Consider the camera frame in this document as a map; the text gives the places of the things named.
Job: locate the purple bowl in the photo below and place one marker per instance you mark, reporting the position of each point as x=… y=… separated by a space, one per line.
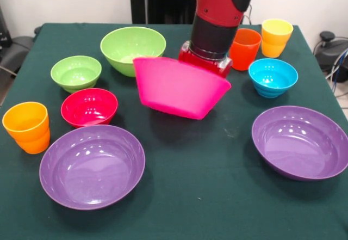
x=92 y=169
x=299 y=144

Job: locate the large green bowl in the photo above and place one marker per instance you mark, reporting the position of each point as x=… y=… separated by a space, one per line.
x=130 y=44

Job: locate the large pink bowl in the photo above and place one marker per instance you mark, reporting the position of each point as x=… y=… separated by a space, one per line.
x=179 y=90

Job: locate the blue bowl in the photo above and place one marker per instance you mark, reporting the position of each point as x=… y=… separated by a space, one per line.
x=273 y=78

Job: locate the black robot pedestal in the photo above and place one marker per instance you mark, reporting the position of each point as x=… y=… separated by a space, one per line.
x=163 y=6

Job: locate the small red bowl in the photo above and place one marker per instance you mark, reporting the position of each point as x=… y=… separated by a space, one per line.
x=89 y=109

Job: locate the red cup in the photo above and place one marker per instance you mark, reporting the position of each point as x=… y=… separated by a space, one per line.
x=247 y=52

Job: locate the dark green tablecloth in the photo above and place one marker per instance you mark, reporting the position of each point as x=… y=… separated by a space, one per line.
x=190 y=196

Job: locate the small green bowl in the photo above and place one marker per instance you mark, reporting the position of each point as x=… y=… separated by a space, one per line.
x=76 y=72

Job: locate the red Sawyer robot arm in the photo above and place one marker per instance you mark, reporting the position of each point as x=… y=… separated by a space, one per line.
x=217 y=6

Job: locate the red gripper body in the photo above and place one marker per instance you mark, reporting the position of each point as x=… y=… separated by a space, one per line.
x=214 y=67

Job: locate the black floor stand base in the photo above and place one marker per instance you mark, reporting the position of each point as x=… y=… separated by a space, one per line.
x=330 y=49
x=13 y=52

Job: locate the yellow cup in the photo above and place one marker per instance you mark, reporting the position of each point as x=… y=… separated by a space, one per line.
x=274 y=41

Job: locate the orange cup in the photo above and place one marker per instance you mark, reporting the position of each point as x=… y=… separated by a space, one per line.
x=27 y=128

